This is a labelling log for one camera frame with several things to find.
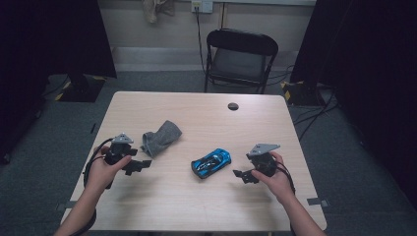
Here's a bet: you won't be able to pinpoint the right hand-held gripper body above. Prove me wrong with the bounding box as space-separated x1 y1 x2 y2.
246 143 281 178

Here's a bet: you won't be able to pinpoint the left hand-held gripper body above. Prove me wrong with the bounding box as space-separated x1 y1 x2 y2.
103 132 139 167

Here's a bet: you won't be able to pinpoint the grey cloth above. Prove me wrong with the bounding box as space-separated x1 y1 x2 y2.
140 119 184 159

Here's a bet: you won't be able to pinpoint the blue toy car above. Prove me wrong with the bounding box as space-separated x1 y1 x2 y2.
190 147 233 181

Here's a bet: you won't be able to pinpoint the person's right hand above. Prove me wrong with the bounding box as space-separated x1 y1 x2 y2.
250 150 297 207

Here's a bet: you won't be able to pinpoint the person's left hand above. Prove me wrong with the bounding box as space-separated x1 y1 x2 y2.
84 145 133 195

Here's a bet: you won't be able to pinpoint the grey tape strip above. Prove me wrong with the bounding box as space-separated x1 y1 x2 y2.
55 200 83 212
306 197 330 208

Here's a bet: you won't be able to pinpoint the black stand base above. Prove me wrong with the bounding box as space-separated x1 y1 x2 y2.
54 74 107 103
280 80 327 107

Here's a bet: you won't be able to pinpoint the black folding chair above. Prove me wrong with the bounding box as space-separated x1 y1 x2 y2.
204 28 279 95

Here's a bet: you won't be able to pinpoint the black curtain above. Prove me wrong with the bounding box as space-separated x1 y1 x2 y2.
289 0 417 210
0 0 118 165

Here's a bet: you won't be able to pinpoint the beige hanging cloth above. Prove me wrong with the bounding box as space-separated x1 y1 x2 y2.
142 0 176 25

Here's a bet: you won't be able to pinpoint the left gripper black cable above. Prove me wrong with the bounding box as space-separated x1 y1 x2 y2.
69 137 116 236

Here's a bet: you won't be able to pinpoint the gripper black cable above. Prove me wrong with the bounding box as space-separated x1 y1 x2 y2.
69 137 116 236
274 159 299 236

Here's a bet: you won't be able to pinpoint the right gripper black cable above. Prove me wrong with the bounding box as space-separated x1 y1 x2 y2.
274 159 299 236

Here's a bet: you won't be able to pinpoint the black floor cables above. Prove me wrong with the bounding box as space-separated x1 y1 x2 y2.
292 88 341 143

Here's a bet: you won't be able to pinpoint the black power cable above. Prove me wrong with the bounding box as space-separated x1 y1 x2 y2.
195 5 209 76

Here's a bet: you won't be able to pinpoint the thin black wall cable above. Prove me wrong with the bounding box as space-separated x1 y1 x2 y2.
220 2 228 30

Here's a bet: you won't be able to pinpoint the white wall socket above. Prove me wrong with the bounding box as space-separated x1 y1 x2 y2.
191 0 214 15

